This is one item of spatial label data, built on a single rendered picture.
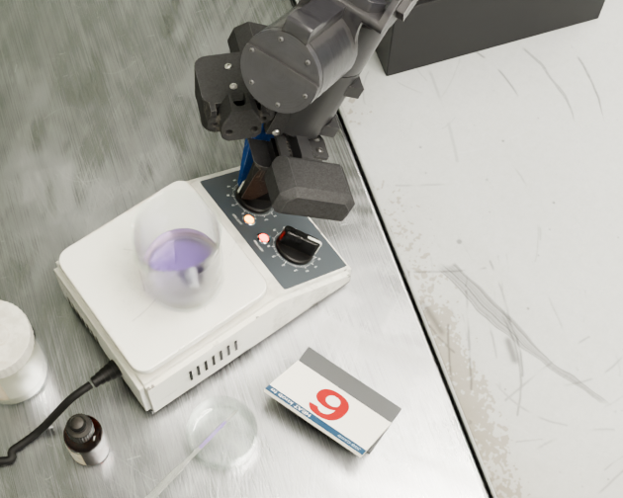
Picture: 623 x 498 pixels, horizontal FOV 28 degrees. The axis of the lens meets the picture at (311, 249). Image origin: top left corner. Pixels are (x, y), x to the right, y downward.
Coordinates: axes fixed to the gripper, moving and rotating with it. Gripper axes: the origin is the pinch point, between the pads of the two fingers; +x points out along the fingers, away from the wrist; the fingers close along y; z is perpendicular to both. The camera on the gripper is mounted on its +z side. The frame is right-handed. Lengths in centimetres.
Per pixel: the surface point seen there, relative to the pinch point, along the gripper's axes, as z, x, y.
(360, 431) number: -7.7, 8.1, 19.2
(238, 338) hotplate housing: 1.0, 7.8, 11.4
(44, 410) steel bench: 12.8, 19.7, 11.1
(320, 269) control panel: -5.5, 4.0, 6.8
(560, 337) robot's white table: -24.5, 0.9, 13.9
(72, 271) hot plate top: 13.4, 8.5, 5.9
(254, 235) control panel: -0.3, 4.1, 4.1
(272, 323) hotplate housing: -2.1, 7.6, 9.9
